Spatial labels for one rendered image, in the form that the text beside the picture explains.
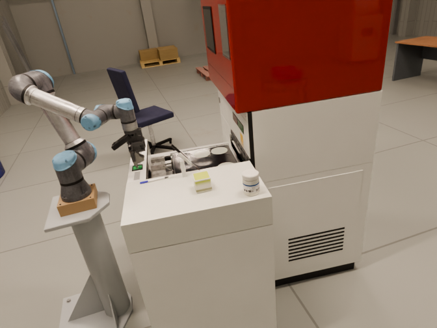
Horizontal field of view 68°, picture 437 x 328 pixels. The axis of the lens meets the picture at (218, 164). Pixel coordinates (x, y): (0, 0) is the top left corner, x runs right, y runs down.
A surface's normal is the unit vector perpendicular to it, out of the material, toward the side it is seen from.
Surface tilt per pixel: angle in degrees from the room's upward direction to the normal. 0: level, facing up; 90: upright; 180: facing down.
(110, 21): 90
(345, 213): 90
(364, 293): 0
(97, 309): 90
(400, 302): 0
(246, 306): 90
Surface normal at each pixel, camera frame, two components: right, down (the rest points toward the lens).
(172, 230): 0.18, 0.43
